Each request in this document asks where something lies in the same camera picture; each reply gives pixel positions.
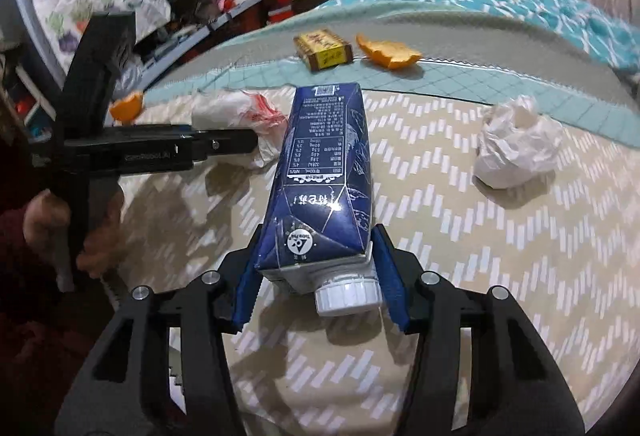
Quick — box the cluttered grey shelf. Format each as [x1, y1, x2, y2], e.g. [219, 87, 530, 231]
[132, 0, 281, 84]

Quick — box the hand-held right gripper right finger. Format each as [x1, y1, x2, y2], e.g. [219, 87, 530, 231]
[372, 224, 586, 436]

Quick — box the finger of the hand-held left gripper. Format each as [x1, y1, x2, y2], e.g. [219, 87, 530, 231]
[192, 127, 261, 163]

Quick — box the crumpled white tissue paper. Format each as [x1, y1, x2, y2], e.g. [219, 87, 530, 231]
[473, 94, 567, 191]

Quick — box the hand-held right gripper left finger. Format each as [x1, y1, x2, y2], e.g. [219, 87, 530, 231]
[54, 224, 266, 436]

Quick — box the blue milk carton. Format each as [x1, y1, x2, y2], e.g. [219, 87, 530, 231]
[254, 83, 383, 317]

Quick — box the small orange peel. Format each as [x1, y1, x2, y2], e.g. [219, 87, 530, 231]
[109, 92, 144, 123]

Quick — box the white plastic bag red print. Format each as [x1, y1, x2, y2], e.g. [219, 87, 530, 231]
[190, 87, 291, 168]

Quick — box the large orange peel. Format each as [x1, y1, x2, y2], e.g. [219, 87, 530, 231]
[355, 33, 422, 70]

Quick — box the beige chevron bed cover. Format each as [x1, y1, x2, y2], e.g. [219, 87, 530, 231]
[102, 6, 640, 436]

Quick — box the person's left hand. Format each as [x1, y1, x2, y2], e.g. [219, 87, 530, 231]
[22, 188, 126, 279]

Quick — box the yellow cardboard box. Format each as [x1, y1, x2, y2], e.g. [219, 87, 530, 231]
[293, 28, 354, 71]

